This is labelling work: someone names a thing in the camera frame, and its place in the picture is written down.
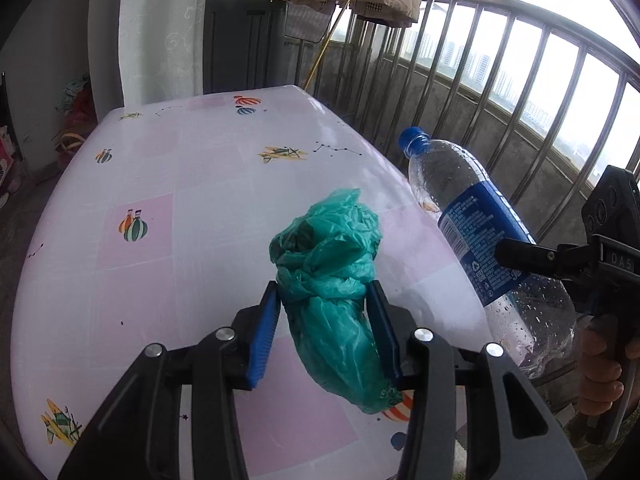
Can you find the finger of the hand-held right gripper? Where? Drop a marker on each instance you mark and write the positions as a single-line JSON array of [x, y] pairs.
[[530, 255]]

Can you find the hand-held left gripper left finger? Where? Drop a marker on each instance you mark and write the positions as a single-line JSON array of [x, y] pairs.
[[265, 335]]

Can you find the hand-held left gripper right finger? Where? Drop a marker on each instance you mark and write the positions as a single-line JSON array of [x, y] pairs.
[[385, 330]]

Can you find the clear blue label plastic bottle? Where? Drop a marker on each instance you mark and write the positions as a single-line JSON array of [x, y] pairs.
[[475, 210]]

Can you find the green plastic bag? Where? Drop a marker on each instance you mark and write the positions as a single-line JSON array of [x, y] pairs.
[[325, 270]]

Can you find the person's right hand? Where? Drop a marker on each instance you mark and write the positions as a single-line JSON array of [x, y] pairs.
[[595, 375]]

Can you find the balloon print tablecloth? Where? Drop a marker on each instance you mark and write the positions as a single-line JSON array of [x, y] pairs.
[[200, 170]]

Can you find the metal balcony railing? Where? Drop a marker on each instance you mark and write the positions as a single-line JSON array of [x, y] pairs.
[[505, 6]]

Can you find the yellow broom stick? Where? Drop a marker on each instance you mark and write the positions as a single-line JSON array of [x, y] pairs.
[[320, 60]]

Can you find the dark cabinet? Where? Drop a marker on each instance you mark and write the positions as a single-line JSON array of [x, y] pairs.
[[240, 45]]

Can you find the colourful cloth bundle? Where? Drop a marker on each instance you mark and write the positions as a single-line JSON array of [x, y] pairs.
[[75, 110]]

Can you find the grey hanging cloth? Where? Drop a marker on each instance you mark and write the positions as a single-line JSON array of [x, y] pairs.
[[310, 22]]

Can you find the white curtain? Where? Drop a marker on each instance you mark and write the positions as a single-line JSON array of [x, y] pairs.
[[150, 35]]

